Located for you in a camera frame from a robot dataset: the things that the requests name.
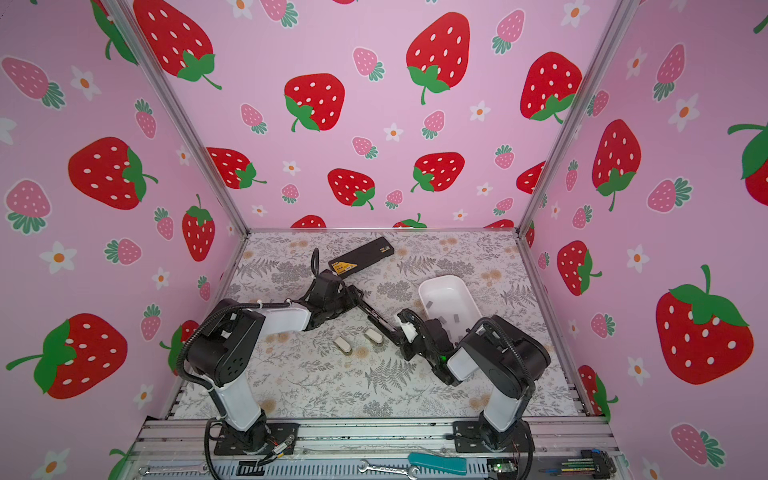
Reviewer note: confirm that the black connector with coloured wires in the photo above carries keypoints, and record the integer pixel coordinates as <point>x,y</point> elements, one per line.
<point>593,463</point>

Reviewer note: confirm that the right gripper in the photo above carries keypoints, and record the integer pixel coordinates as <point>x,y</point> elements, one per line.
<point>405,339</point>

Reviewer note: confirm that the white plastic tray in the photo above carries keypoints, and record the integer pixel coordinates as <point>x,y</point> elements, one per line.
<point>451,296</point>

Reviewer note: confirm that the silver wrench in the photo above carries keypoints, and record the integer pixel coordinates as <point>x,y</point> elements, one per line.
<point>410,472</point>

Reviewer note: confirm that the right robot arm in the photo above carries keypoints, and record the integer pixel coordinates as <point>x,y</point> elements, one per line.
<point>509,358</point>

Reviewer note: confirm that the black stapler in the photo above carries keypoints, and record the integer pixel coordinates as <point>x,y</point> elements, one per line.
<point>356,261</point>

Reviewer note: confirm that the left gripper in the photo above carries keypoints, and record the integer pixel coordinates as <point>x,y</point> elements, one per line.
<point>350,301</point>

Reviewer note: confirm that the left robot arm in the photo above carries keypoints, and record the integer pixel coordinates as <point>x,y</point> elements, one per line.
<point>217,355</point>

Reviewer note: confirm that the teal handled tool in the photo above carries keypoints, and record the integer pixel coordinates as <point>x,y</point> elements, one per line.
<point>448,465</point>

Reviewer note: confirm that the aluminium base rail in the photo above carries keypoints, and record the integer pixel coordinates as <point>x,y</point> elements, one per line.
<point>334,448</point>

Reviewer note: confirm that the green circuit board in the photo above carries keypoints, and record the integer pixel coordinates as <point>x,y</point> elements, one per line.
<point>502,469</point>

